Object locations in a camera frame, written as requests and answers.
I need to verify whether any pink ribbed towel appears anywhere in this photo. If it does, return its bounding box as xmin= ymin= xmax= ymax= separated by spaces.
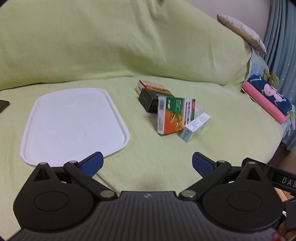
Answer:
xmin=242 ymin=82 xmax=289 ymax=124

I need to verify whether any white plastic lid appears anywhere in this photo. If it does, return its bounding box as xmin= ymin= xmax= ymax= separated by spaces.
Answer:
xmin=20 ymin=88 xmax=131 ymax=167

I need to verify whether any green and orange medicine box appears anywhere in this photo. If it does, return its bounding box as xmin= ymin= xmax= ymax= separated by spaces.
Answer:
xmin=157 ymin=96 xmax=196 ymax=135

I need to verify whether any olive patterned cloth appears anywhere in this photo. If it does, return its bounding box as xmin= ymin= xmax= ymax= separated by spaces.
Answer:
xmin=262 ymin=70 xmax=280 ymax=90

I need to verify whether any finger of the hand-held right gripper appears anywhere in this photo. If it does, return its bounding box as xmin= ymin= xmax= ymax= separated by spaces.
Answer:
xmin=255 ymin=162 xmax=273 ymax=181

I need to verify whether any white and blue medicine box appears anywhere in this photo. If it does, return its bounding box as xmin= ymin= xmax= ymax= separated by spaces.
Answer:
xmin=179 ymin=112 xmax=211 ymax=143

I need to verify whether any black shaver box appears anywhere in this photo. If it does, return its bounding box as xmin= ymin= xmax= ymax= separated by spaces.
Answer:
xmin=138 ymin=88 xmax=162 ymax=114

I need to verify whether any black flat device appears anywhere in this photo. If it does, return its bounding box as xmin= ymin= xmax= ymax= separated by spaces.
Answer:
xmin=0 ymin=100 xmax=11 ymax=114

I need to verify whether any blue-grey curtain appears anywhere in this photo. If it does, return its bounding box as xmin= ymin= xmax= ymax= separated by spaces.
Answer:
xmin=262 ymin=0 xmax=296 ymax=109

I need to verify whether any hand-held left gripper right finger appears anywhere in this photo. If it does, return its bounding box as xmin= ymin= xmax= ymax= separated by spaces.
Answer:
xmin=179 ymin=152 xmax=266 ymax=197

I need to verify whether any dark blue cartoon towel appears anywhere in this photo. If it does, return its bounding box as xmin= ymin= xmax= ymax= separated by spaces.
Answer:
xmin=248 ymin=74 xmax=295 ymax=116

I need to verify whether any beige pillow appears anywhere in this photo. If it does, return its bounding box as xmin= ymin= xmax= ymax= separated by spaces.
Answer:
xmin=217 ymin=13 xmax=267 ymax=55

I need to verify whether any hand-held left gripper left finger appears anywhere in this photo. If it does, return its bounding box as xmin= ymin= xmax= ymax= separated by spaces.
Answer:
xmin=32 ymin=152 xmax=118 ymax=198

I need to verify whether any red and white medicine box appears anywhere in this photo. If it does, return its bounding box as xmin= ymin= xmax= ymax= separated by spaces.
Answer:
xmin=136 ymin=79 xmax=173 ymax=96

